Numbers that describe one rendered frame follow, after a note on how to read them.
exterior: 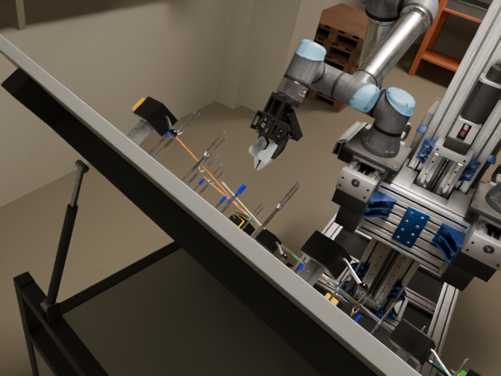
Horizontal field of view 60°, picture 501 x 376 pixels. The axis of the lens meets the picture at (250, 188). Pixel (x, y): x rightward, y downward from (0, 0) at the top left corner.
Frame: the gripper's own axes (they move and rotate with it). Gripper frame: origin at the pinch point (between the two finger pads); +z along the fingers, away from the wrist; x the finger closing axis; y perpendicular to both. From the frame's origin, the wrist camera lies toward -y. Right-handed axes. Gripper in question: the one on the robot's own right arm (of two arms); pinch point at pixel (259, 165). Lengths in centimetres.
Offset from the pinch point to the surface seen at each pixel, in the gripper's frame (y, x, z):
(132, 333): 10, -7, 61
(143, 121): 52, 13, -4
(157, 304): 0, -12, 55
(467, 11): -459, -155, -228
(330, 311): 62, 59, -2
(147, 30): -87, -201, -26
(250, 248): 63, 50, -3
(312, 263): 40, 46, 2
